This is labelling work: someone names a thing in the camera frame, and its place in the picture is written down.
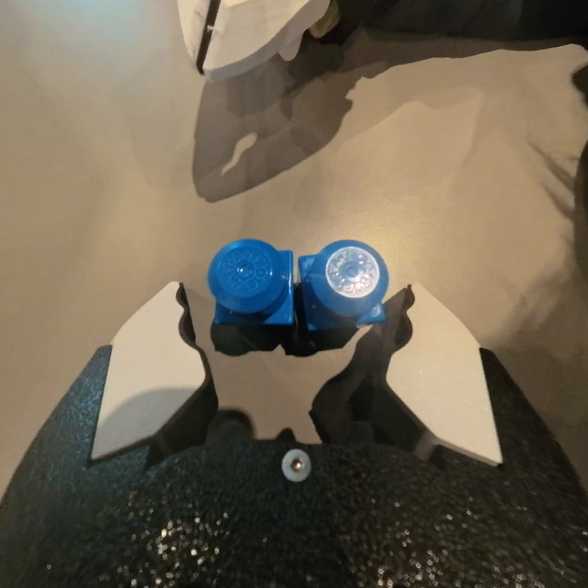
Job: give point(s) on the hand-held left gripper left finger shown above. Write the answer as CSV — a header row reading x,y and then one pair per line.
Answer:
x,y
147,376

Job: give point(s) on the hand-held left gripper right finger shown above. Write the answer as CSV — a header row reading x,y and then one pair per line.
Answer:
x,y
445,381

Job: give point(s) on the person's black clothing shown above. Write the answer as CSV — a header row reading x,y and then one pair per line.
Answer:
x,y
582,183

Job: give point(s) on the person's right hand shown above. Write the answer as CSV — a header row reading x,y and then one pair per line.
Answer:
x,y
324,23

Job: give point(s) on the person's right forearm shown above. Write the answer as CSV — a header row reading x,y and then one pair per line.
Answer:
x,y
459,23

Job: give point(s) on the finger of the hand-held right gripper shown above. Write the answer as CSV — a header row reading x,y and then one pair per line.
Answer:
x,y
195,27
257,36

